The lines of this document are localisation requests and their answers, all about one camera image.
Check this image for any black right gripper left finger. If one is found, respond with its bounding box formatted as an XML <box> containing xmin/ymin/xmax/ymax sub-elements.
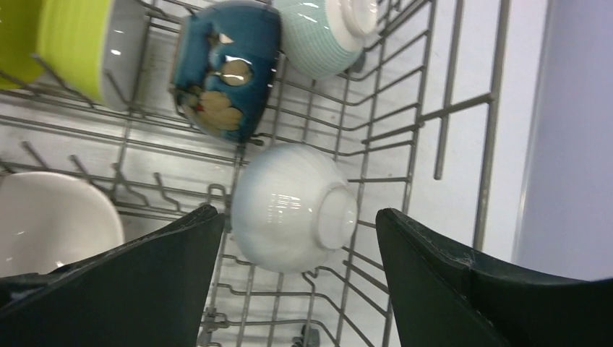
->
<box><xmin>1</xmin><ymin>205</ymin><xmax>226</xmax><ymax>346</ymax></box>

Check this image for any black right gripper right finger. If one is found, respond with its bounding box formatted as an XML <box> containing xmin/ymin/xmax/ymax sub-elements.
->
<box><xmin>375</xmin><ymin>208</ymin><xmax>612</xmax><ymax>346</ymax></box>

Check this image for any beige bowl with black outside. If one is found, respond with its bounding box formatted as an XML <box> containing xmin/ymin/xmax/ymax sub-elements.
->
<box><xmin>1</xmin><ymin>171</ymin><xmax>125</xmax><ymax>277</ymax></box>

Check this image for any white bowl with blue outside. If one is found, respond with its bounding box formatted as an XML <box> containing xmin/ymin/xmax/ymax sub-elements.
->
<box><xmin>231</xmin><ymin>143</ymin><xmax>359</xmax><ymax>273</ymax></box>

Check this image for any lime green bowl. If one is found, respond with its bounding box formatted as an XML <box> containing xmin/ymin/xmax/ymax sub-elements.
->
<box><xmin>35</xmin><ymin>0</ymin><xmax>148</xmax><ymax>111</ymax></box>

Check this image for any pale green plate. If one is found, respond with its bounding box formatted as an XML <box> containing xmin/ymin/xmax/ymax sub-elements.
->
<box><xmin>273</xmin><ymin>0</ymin><xmax>379</xmax><ymax>80</ymax></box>

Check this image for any yellow green bowl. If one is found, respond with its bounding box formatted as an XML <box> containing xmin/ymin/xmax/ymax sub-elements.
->
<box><xmin>1</xmin><ymin>0</ymin><xmax>43</xmax><ymax>83</ymax></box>

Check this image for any blue patterned bowl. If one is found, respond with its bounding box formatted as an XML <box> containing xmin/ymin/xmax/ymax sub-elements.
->
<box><xmin>169</xmin><ymin>1</ymin><xmax>281</xmax><ymax>143</ymax></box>

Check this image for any grey wire dish rack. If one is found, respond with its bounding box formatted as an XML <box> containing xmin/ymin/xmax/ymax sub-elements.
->
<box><xmin>1</xmin><ymin>1</ymin><xmax>511</xmax><ymax>346</ymax></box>

